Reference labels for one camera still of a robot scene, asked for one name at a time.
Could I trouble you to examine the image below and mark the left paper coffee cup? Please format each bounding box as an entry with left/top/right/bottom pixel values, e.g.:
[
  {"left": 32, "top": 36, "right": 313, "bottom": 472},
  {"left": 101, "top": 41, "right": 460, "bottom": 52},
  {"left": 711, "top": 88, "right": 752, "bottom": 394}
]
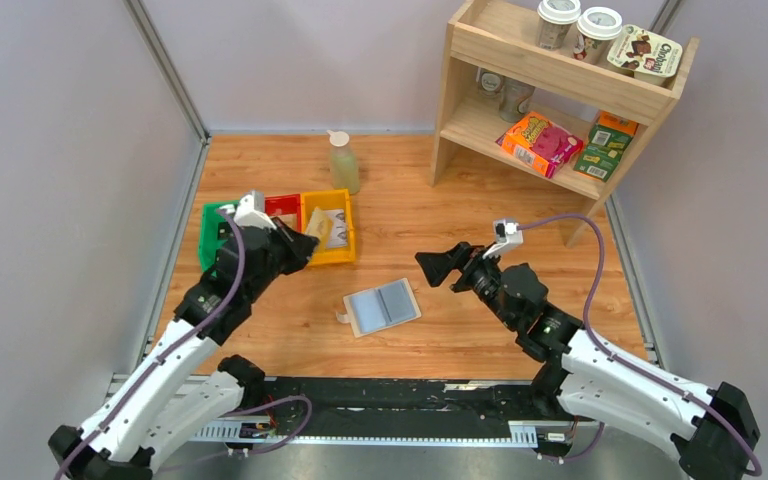
[{"left": 537, "top": 0, "right": 581, "bottom": 50}]

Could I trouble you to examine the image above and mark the beige card holder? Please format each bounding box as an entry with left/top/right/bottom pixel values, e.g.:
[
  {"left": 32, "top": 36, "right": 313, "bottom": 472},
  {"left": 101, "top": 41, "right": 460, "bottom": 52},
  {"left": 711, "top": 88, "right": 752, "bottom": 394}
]
[{"left": 335, "top": 278, "right": 422, "bottom": 338}]

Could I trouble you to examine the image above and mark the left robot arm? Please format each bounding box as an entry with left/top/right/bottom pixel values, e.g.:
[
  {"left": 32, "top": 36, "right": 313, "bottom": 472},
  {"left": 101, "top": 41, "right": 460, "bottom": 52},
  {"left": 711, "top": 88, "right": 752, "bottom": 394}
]
[{"left": 48, "top": 217, "right": 319, "bottom": 479}]

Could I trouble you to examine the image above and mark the gold credit card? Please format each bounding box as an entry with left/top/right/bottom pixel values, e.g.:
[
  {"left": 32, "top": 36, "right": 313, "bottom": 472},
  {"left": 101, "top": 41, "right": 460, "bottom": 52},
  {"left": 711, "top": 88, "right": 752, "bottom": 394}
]
[{"left": 305, "top": 207, "right": 333, "bottom": 251}]

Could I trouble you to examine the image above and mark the wooden shelf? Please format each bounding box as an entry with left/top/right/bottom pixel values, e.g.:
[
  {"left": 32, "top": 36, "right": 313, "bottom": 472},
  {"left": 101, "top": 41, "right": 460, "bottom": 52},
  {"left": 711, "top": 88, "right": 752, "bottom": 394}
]
[{"left": 430, "top": 1, "right": 700, "bottom": 219}]

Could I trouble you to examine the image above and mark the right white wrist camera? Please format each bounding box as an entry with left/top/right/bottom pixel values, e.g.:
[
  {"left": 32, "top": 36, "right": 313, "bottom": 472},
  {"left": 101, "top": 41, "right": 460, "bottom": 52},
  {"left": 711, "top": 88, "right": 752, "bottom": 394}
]
[{"left": 482, "top": 218, "right": 524, "bottom": 259}]

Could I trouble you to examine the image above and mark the left glass jar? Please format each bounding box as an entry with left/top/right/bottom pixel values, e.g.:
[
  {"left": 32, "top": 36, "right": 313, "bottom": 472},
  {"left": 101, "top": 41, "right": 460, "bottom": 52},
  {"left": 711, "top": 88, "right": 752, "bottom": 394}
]
[{"left": 476, "top": 68, "right": 505, "bottom": 98}]

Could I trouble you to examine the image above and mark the right glass jar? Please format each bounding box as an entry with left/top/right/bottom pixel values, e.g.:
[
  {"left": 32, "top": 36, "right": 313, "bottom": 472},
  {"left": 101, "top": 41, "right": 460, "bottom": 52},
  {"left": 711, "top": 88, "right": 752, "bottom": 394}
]
[{"left": 498, "top": 78, "right": 535, "bottom": 123}]

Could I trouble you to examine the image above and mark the orange pink snack box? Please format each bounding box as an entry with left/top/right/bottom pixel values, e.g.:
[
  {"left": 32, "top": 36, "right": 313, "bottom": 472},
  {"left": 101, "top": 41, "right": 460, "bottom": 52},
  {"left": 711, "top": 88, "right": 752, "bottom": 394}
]
[{"left": 497, "top": 112, "right": 584, "bottom": 179}]

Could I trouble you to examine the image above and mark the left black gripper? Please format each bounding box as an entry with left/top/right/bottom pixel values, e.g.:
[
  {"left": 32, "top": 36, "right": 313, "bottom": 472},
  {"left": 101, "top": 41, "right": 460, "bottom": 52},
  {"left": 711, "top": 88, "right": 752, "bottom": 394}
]
[{"left": 245, "top": 216, "right": 319, "bottom": 301}]

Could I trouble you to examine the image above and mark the paper coffee cup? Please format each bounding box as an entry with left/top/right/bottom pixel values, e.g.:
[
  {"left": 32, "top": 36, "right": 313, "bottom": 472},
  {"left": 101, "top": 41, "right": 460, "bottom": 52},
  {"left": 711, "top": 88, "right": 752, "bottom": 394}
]
[
  {"left": 537, "top": 0, "right": 581, "bottom": 50},
  {"left": 572, "top": 6, "right": 623, "bottom": 64}
]

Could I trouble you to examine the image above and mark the purple cable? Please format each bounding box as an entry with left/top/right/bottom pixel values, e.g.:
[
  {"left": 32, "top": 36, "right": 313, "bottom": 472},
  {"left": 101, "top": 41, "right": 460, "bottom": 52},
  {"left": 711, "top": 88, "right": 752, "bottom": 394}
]
[
  {"left": 519, "top": 213, "right": 763, "bottom": 478},
  {"left": 54, "top": 208, "right": 312, "bottom": 480}
]

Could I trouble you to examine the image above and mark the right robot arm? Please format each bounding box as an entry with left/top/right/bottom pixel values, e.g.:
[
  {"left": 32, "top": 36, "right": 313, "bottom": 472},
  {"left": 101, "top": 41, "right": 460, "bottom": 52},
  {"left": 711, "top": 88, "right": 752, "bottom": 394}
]
[{"left": 415, "top": 242, "right": 760, "bottom": 479}]

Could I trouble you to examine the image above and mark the glass jar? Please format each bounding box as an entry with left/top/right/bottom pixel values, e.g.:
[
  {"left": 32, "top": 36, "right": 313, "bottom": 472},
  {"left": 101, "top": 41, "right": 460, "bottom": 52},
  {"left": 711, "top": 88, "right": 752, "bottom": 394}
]
[
  {"left": 498, "top": 78, "right": 535, "bottom": 123},
  {"left": 476, "top": 68, "right": 505, "bottom": 98}
]

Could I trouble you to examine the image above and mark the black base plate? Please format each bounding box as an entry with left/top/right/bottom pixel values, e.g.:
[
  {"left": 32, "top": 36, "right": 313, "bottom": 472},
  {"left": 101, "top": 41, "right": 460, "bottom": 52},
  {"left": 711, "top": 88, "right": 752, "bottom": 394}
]
[{"left": 242, "top": 377, "right": 573, "bottom": 439}]

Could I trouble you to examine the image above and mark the green soap bottle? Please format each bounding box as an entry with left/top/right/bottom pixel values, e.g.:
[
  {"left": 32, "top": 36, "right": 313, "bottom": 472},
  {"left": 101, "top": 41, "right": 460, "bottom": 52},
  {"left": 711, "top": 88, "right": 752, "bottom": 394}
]
[{"left": 327, "top": 130, "right": 360, "bottom": 195}]

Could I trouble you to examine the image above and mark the yellow plastic bin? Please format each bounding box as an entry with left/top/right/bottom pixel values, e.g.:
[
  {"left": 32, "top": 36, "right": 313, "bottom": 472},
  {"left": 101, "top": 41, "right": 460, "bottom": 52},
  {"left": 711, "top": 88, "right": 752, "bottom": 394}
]
[{"left": 300, "top": 189, "right": 357, "bottom": 266}]

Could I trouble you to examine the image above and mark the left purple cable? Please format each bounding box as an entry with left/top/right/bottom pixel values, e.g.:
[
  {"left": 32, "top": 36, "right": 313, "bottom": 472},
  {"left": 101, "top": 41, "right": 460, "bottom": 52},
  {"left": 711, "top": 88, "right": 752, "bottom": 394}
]
[{"left": 54, "top": 208, "right": 312, "bottom": 480}]

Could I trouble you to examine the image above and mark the red plastic bin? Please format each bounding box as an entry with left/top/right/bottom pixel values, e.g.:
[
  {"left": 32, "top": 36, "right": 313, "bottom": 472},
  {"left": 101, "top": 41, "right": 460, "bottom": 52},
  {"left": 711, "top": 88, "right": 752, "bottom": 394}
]
[{"left": 265, "top": 194, "right": 301, "bottom": 231}]

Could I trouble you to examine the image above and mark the green plastic bin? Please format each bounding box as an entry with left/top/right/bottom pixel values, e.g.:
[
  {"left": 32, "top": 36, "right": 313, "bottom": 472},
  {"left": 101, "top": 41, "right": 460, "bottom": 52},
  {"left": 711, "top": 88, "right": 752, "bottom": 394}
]
[{"left": 198, "top": 202, "right": 238, "bottom": 271}]

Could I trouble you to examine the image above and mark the green orange juice box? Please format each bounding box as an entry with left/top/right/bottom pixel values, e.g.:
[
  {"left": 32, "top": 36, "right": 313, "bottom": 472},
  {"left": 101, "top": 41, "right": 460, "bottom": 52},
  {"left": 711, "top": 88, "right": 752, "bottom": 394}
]
[{"left": 573, "top": 111, "right": 639, "bottom": 182}]

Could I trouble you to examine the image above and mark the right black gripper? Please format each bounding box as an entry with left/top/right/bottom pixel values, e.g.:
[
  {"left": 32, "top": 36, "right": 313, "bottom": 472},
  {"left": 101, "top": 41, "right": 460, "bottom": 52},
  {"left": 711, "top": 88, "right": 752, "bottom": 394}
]
[{"left": 414, "top": 243, "right": 518, "bottom": 331}]

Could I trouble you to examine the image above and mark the right paper coffee cup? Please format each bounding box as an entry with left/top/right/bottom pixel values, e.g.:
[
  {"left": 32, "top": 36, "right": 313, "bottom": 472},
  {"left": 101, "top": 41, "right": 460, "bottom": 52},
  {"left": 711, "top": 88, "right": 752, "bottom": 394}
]
[{"left": 572, "top": 6, "right": 623, "bottom": 64}]

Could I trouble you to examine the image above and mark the white credit card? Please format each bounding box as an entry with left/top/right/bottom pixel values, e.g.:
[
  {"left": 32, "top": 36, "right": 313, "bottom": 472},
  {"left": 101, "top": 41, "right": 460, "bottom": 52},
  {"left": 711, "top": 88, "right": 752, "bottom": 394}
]
[{"left": 325, "top": 209, "right": 349, "bottom": 249}]

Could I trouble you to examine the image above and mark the aluminium frame rail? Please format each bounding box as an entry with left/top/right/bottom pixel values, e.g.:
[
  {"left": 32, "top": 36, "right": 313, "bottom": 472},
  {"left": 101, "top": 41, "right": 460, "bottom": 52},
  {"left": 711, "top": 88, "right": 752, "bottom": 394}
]
[{"left": 79, "top": 374, "right": 723, "bottom": 480}]

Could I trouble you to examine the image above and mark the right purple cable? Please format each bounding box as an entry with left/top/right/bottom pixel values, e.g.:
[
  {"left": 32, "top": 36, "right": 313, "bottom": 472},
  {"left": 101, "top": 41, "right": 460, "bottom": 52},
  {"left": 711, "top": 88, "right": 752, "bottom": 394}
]
[{"left": 519, "top": 213, "right": 763, "bottom": 478}]

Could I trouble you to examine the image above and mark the Chobani yogurt cup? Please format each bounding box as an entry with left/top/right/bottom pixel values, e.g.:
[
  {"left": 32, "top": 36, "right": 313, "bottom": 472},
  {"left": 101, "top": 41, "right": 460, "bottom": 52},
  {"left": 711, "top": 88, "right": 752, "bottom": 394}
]
[{"left": 606, "top": 24, "right": 683, "bottom": 86}]

